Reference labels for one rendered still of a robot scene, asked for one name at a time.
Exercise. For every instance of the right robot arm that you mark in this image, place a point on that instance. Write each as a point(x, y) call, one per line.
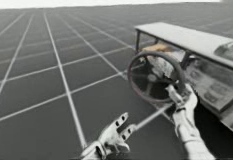
point(194, 141)

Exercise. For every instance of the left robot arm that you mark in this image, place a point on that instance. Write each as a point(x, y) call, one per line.
point(90, 152)

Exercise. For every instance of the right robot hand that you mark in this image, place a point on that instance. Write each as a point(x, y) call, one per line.
point(184, 98)

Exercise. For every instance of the dark steering wheel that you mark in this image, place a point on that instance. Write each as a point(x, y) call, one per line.
point(144, 87)

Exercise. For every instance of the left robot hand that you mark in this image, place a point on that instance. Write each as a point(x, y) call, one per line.
point(114, 138)

